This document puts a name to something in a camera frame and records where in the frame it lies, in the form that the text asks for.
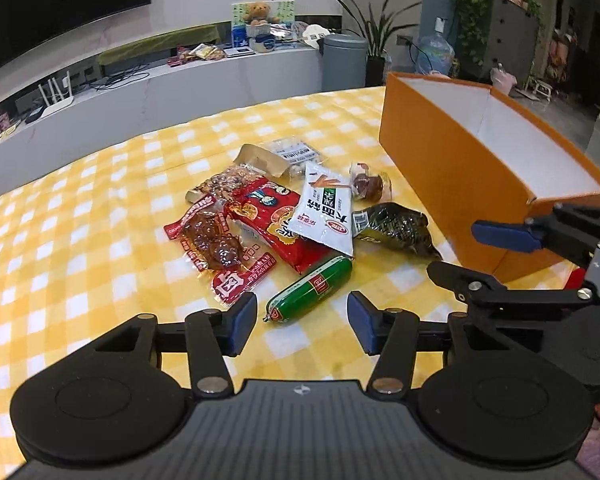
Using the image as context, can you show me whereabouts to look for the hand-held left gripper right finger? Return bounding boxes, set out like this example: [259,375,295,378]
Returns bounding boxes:
[346,290,511,396]

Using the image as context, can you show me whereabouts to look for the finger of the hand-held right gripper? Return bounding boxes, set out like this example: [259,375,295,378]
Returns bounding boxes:
[471,201,600,266]
[426,260,600,319]

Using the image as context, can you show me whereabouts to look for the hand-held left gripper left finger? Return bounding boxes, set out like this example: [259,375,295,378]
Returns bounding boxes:
[92,291,259,397]

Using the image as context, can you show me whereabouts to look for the green sausage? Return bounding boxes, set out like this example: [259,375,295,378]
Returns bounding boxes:
[264,255,354,326]

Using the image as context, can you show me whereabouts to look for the red braised meat packet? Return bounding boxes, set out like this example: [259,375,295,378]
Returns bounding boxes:
[163,195,278,307]

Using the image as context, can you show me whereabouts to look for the dark green snack packet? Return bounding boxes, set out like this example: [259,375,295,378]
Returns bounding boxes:
[351,202,443,261]

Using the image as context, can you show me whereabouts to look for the orange cardboard box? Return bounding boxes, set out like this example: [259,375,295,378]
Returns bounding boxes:
[378,72,600,283]

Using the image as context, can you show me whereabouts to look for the white noodle snack packet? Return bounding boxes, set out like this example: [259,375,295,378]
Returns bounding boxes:
[286,161,356,258]

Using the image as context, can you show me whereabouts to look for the red cartoon snack bag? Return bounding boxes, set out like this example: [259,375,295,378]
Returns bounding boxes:
[225,176,331,276]

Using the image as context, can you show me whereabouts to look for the clear packet with brown snack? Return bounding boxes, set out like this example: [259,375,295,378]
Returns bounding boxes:
[349,161,393,202]

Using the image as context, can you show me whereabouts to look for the brown nut snack packet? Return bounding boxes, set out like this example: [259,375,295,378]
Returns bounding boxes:
[186,164,263,206]

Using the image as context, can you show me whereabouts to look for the white step stool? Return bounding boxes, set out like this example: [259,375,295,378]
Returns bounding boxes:
[527,77,556,103]

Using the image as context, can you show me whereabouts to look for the pink heater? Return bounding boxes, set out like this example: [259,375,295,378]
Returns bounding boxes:
[490,64,518,92]

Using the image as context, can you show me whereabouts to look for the clear quail egg packet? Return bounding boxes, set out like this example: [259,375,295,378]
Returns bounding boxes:
[232,136,331,183]

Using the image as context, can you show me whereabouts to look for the yellow checked tablecloth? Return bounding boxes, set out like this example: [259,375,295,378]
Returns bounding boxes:
[0,86,581,466]

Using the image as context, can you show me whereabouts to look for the grey cabinet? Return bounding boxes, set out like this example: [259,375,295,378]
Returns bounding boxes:
[480,0,541,86]

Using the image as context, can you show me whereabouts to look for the potted plant with black pot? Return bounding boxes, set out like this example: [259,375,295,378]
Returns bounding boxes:
[330,0,421,87]

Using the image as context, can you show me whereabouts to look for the grey trash bin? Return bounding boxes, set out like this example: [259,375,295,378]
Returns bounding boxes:
[321,32,370,95]

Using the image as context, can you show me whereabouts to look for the hanging green plant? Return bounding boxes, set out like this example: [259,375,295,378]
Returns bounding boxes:
[437,0,506,68]

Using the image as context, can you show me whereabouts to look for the white media counter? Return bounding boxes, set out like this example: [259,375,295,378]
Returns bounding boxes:
[0,40,326,173]

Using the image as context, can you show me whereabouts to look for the snack packets on counter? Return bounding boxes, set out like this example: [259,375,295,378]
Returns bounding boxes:
[167,44,226,66]

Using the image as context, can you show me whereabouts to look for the white router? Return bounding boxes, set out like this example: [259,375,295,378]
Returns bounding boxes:
[37,71,76,111]

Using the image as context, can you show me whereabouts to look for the olive green cushion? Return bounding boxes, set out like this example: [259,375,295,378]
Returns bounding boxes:
[97,25,221,68]

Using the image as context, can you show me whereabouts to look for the teddy bear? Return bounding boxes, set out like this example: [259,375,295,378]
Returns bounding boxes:
[244,1,281,26]

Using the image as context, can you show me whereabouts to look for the green picture board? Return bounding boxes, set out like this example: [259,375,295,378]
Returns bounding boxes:
[231,0,296,28]

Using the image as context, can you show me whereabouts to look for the black television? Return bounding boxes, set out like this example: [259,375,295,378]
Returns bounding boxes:
[0,0,151,81]

